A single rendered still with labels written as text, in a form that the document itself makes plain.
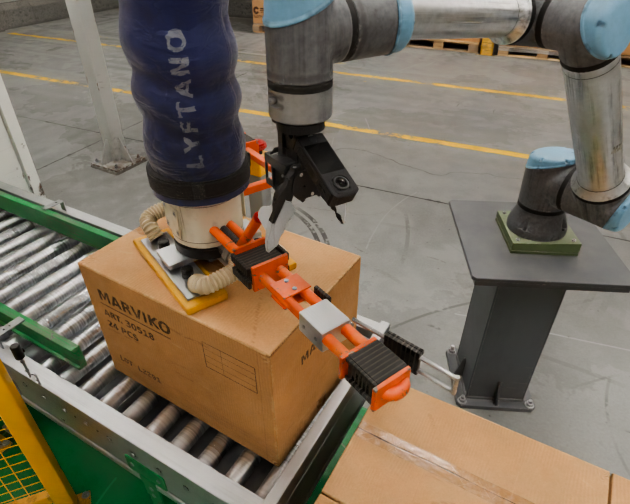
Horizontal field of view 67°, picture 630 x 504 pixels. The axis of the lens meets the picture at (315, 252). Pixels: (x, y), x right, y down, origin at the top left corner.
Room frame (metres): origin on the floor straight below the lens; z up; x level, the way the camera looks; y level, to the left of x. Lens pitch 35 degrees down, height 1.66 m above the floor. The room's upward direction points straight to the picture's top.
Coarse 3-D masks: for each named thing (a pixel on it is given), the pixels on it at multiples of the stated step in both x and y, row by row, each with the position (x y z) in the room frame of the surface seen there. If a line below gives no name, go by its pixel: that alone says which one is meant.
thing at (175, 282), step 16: (144, 240) 1.02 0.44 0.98; (160, 240) 0.98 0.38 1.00; (144, 256) 0.96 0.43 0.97; (160, 272) 0.89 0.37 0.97; (176, 272) 0.88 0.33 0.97; (192, 272) 0.87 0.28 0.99; (208, 272) 0.89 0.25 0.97; (176, 288) 0.83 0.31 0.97; (192, 304) 0.78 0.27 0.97; (208, 304) 0.79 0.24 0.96
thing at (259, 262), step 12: (264, 240) 0.83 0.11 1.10; (240, 252) 0.79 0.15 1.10; (252, 252) 0.79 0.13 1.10; (264, 252) 0.79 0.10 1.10; (276, 252) 0.79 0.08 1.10; (240, 264) 0.75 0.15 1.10; (252, 264) 0.75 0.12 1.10; (264, 264) 0.74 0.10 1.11; (276, 264) 0.76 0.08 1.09; (240, 276) 0.75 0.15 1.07; (252, 276) 0.73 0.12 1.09; (276, 276) 0.75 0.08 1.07
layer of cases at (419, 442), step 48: (384, 432) 0.75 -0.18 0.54; (432, 432) 0.75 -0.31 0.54; (480, 432) 0.75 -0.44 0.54; (336, 480) 0.62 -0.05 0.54; (384, 480) 0.62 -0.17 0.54; (432, 480) 0.62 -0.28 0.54; (480, 480) 0.62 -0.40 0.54; (528, 480) 0.62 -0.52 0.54; (576, 480) 0.62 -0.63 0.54; (624, 480) 0.62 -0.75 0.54
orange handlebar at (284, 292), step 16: (256, 160) 1.28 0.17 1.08; (224, 240) 0.85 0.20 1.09; (288, 272) 0.74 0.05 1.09; (272, 288) 0.69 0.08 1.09; (288, 288) 0.68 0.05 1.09; (304, 288) 0.68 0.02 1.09; (288, 304) 0.65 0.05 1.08; (352, 336) 0.57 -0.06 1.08; (336, 352) 0.53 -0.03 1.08; (400, 384) 0.47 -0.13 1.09
